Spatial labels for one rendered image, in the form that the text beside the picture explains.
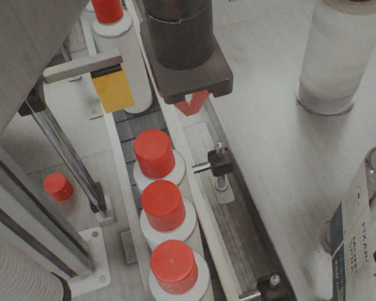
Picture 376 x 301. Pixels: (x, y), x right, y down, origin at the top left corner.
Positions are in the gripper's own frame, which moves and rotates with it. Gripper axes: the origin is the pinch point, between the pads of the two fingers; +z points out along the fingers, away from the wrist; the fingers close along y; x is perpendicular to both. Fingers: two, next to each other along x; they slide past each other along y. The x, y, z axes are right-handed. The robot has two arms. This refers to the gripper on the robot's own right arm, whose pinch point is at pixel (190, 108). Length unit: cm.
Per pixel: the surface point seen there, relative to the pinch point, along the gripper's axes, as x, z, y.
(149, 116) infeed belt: 4.4, 13.6, 11.3
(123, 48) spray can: 5.3, 0.0, 12.2
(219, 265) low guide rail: 1.8, 10.1, -14.8
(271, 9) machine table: -24.9, 18.3, 32.5
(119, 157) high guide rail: 9.6, 5.5, 0.0
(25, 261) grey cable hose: 14.2, -13.4, -17.9
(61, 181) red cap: 19.6, 15.4, 5.5
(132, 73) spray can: 5.1, 4.7, 12.2
